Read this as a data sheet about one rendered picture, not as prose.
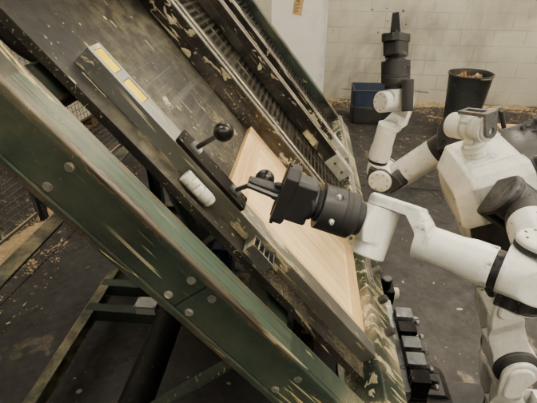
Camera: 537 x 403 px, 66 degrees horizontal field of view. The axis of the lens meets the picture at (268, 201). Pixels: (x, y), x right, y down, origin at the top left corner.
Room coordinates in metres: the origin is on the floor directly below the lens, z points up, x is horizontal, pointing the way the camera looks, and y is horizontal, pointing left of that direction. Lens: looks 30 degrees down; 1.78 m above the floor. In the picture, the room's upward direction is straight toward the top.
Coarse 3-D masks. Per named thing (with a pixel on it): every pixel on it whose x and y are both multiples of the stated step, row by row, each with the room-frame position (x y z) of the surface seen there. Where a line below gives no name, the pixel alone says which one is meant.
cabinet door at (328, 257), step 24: (264, 144) 1.22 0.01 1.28; (240, 168) 0.95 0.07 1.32; (264, 168) 1.09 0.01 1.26; (264, 216) 0.87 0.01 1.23; (288, 240) 0.88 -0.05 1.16; (312, 240) 0.99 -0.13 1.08; (336, 240) 1.14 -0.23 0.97; (312, 264) 0.88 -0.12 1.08; (336, 264) 1.00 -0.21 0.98; (336, 288) 0.89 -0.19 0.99; (360, 312) 0.89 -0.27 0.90
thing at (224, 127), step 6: (216, 126) 0.72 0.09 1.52; (222, 126) 0.71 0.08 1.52; (228, 126) 0.72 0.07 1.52; (216, 132) 0.71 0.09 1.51; (222, 132) 0.71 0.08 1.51; (228, 132) 0.71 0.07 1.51; (210, 138) 0.74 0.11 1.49; (216, 138) 0.72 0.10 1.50; (222, 138) 0.71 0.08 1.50; (228, 138) 0.71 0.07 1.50; (192, 144) 0.78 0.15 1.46; (198, 144) 0.77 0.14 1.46; (204, 144) 0.76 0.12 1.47; (198, 150) 0.77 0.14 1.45
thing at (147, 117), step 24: (96, 48) 0.80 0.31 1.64; (96, 72) 0.77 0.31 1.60; (120, 72) 0.80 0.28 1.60; (120, 96) 0.77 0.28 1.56; (144, 120) 0.77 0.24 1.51; (168, 120) 0.80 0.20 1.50; (168, 144) 0.76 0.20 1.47; (192, 168) 0.76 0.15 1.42; (216, 192) 0.75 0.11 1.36; (240, 216) 0.75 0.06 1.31; (264, 240) 0.75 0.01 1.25; (288, 264) 0.74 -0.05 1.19; (312, 288) 0.74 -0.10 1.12; (336, 312) 0.74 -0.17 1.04; (360, 336) 0.74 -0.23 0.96; (360, 360) 0.72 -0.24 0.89
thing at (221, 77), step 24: (144, 0) 1.26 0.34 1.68; (168, 0) 1.26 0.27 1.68; (168, 24) 1.26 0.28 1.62; (192, 24) 1.27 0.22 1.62; (192, 48) 1.25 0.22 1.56; (216, 48) 1.30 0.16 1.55; (216, 72) 1.25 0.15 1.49; (240, 96) 1.24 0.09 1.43; (240, 120) 1.24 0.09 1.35; (264, 120) 1.24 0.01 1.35; (288, 144) 1.24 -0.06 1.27; (312, 168) 1.28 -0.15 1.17
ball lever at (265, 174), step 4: (260, 172) 0.72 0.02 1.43; (264, 172) 0.71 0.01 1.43; (268, 172) 0.72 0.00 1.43; (256, 176) 0.71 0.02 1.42; (260, 176) 0.71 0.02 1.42; (264, 176) 0.71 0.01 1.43; (268, 176) 0.71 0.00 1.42; (272, 176) 0.71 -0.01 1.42; (268, 180) 0.70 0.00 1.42; (272, 180) 0.71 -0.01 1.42; (232, 184) 0.78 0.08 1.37; (232, 188) 0.77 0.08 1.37; (236, 188) 0.77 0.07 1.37; (240, 188) 0.76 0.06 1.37; (244, 188) 0.75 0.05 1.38; (236, 192) 0.77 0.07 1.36; (240, 192) 0.77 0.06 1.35; (236, 196) 0.77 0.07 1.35
